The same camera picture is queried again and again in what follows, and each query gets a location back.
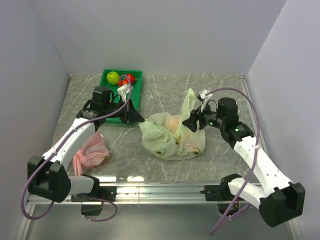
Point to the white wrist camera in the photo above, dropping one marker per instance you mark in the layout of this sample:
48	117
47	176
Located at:
204	96
123	91

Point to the aluminium table edge rail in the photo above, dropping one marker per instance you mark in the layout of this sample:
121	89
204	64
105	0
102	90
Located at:
173	192

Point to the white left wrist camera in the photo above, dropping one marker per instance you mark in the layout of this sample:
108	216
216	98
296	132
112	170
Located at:
123	91

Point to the green plastic fruit tray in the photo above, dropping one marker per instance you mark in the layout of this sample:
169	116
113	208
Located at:
137	85

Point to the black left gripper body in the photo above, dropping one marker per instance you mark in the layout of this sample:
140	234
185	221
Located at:
112	107

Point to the green fake apple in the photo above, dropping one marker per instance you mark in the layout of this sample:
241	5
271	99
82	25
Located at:
112	78

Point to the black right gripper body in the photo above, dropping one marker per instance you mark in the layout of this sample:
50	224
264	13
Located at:
208	117

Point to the pink plastic bag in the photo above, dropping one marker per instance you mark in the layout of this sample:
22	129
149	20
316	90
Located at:
91	154

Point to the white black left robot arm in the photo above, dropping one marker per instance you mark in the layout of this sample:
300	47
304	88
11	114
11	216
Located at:
47	176

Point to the light green plastic bag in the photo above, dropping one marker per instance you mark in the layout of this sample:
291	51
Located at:
164	135

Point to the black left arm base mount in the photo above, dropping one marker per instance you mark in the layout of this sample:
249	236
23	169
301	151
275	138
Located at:
92	203

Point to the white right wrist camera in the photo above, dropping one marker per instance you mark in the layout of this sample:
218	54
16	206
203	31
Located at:
204	96

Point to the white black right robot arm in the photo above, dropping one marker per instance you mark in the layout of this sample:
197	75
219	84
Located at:
277	198

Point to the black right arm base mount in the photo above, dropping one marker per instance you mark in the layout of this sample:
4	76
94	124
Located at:
217	193

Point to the red fake strawberry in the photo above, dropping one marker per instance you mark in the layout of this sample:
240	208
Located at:
125	80

